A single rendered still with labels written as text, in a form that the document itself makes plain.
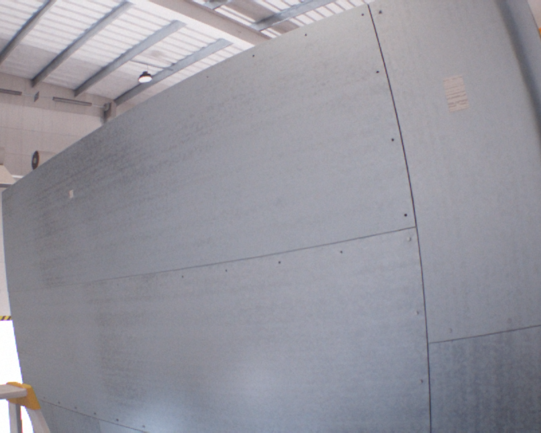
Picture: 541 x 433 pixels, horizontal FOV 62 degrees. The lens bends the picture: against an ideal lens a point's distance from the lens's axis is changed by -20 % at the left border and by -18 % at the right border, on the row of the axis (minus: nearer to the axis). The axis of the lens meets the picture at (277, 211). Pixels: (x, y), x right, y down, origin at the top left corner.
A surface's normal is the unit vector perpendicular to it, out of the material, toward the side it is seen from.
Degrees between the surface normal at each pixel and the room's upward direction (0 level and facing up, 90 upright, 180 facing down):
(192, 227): 90
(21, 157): 90
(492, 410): 90
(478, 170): 90
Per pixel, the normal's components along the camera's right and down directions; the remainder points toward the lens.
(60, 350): -0.60, -0.04
